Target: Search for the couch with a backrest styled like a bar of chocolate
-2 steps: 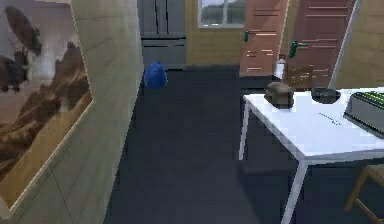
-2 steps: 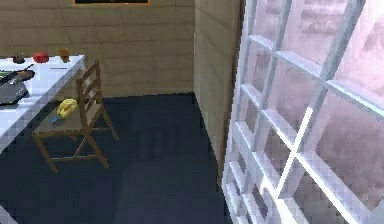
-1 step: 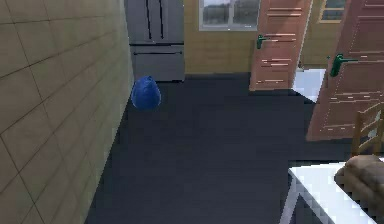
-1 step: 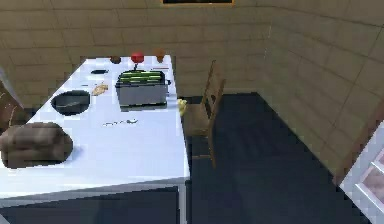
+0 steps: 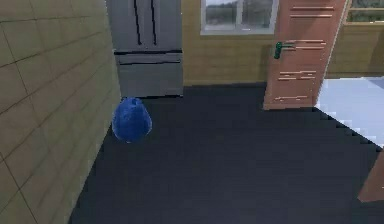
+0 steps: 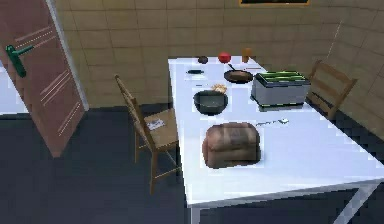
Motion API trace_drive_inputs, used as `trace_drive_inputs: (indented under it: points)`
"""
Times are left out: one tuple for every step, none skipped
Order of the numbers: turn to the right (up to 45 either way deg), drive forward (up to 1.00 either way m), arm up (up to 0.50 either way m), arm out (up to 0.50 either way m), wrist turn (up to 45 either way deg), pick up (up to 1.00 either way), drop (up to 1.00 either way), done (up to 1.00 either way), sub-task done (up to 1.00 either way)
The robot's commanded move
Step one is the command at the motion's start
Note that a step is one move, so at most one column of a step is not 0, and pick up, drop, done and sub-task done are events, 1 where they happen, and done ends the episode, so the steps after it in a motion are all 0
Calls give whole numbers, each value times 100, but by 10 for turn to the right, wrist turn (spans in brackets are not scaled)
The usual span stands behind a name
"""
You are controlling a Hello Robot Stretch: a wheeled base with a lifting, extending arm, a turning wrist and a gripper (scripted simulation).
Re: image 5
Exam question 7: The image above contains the white framed window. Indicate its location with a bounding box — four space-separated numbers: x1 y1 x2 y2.
200 0 280 36

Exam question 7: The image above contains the blue round bag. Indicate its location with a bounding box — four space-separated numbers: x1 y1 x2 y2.
111 96 153 144

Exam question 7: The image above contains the wood framed window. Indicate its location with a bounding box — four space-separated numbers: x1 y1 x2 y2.
343 0 384 26

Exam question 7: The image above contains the brown wooden furniture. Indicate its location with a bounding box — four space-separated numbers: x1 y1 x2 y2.
357 156 384 203

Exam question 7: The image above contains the brown room door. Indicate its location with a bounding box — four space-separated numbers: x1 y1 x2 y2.
262 0 348 111

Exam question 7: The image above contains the grey fridge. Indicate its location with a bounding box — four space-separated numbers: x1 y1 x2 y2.
105 0 185 99

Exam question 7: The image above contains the green door handle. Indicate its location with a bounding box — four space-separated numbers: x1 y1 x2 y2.
273 41 296 60

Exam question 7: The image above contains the black fridge handle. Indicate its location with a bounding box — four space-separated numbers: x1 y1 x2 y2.
150 0 158 46
133 0 143 46

